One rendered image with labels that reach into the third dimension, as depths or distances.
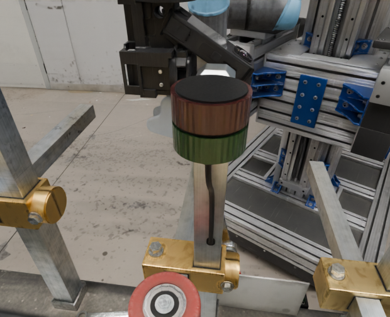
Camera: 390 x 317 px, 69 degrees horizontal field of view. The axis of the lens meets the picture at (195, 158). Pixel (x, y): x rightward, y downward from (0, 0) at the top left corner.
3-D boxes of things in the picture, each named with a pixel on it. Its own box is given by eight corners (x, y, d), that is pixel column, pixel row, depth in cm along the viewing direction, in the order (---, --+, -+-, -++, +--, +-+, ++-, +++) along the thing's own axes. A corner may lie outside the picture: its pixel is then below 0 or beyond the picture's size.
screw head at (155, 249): (150, 244, 42) (150, 238, 41) (164, 245, 41) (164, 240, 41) (146, 256, 40) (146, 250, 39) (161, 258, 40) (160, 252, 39)
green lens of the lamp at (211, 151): (180, 123, 26) (178, 101, 25) (245, 127, 25) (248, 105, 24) (166, 161, 21) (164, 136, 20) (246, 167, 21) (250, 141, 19)
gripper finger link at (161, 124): (152, 146, 43) (146, 89, 38) (190, 150, 43) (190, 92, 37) (147, 158, 41) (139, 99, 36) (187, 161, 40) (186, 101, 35)
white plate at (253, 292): (153, 294, 53) (148, 261, 47) (295, 312, 50) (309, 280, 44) (153, 296, 53) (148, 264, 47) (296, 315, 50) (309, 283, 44)
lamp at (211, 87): (185, 239, 36) (180, 71, 23) (229, 244, 35) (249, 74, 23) (177, 283, 31) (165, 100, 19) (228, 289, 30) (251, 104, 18)
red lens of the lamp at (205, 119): (178, 98, 25) (178, 73, 23) (248, 102, 24) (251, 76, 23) (163, 132, 20) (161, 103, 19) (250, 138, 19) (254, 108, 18)
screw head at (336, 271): (326, 265, 39) (328, 260, 38) (341, 266, 39) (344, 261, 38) (329, 278, 37) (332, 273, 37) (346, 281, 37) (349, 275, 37)
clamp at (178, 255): (153, 256, 46) (150, 235, 43) (236, 265, 44) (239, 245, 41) (143, 289, 41) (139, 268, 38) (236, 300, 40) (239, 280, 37)
